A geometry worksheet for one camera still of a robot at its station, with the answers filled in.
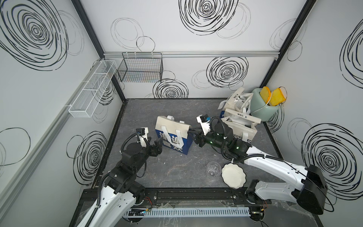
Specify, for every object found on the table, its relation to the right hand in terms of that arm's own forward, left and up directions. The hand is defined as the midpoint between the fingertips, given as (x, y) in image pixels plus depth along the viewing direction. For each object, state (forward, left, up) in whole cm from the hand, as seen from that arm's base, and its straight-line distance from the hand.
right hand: (190, 131), depth 70 cm
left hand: (-2, +17, -3) cm, 18 cm away
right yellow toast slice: (+34, -60, -8) cm, 69 cm away
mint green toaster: (+28, -49, -14) cm, 58 cm away
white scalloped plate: (-13, -26, -26) cm, 39 cm away
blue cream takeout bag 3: (+11, -32, -11) cm, 36 cm away
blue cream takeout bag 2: (+31, -34, -9) cm, 46 cm away
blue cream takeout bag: (+2, +9, -6) cm, 11 cm away
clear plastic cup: (-10, -14, -25) cm, 31 cm away
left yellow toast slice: (+35, -52, -7) cm, 63 cm away
